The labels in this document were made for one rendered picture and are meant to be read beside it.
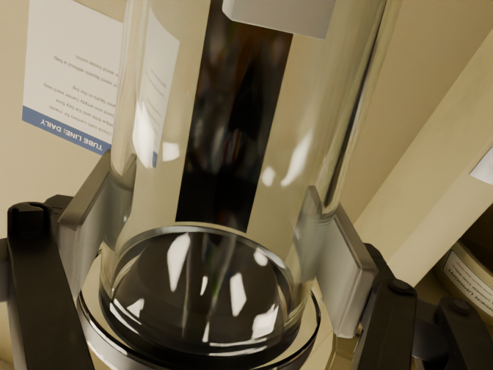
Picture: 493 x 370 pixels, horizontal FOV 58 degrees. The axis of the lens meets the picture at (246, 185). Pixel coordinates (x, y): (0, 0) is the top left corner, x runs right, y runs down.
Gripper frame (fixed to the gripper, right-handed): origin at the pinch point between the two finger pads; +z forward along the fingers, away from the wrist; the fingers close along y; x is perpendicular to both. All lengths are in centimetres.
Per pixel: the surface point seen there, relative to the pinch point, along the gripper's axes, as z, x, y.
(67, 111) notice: 69, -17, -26
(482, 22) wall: 47, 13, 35
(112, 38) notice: 63, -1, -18
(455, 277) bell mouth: 15.0, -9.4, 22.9
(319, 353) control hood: 13.1, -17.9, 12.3
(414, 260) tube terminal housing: 10.6, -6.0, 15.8
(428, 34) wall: 49, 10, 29
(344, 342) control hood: 11.9, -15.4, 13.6
